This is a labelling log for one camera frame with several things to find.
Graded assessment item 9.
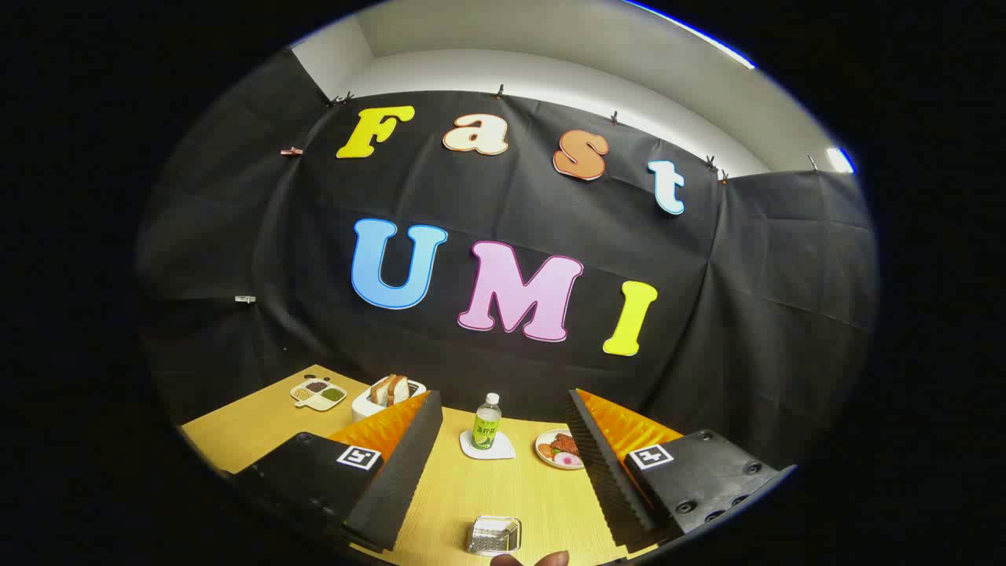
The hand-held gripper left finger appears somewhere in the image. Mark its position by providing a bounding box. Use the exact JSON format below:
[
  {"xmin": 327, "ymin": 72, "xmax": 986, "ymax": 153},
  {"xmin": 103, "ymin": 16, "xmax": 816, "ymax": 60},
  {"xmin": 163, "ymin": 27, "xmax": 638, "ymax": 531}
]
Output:
[{"xmin": 232, "ymin": 389, "xmax": 443, "ymax": 553}]

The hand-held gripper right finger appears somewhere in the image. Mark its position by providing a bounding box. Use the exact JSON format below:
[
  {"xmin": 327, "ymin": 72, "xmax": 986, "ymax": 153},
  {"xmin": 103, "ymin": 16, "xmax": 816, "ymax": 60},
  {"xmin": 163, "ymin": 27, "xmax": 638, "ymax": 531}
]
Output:
[{"xmin": 566, "ymin": 388, "xmax": 796, "ymax": 553}]

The white coaster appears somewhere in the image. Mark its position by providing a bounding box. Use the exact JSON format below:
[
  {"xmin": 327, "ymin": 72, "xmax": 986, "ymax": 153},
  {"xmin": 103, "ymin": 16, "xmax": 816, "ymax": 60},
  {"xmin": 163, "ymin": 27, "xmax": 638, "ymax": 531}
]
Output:
[{"xmin": 459, "ymin": 428, "xmax": 516, "ymax": 461}]

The white toaster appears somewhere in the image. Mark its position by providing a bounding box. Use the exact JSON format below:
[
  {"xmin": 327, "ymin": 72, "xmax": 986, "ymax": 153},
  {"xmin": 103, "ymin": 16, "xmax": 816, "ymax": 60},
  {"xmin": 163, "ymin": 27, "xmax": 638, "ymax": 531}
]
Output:
[{"xmin": 351, "ymin": 376, "xmax": 427, "ymax": 421}]

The perforated metal basket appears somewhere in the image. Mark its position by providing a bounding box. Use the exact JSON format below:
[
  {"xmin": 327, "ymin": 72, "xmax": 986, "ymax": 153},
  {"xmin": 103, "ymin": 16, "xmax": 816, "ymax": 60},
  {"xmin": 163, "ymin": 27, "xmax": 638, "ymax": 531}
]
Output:
[{"xmin": 467, "ymin": 516, "xmax": 523, "ymax": 557}]

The white plate with food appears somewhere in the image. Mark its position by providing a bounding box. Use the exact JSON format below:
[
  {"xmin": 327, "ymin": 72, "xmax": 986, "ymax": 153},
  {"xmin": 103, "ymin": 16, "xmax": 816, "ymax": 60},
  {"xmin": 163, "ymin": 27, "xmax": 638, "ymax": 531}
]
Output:
[{"xmin": 534, "ymin": 429, "xmax": 586, "ymax": 471}]

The green label drink bottle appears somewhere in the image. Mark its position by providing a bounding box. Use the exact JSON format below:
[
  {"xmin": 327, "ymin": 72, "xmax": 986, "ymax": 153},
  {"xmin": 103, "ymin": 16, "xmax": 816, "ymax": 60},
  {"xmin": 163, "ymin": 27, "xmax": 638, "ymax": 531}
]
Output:
[{"xmin": 472, "ymin": 392, "xmax": 502, "ymax": 450}]

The white divided dish with grains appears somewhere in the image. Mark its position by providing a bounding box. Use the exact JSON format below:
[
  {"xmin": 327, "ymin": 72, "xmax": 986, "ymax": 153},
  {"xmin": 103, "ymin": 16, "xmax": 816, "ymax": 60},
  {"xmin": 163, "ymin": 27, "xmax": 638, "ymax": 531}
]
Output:
[{"xmin": 289, "ymin": 378, "xmax": 347, "ymax": 412}]

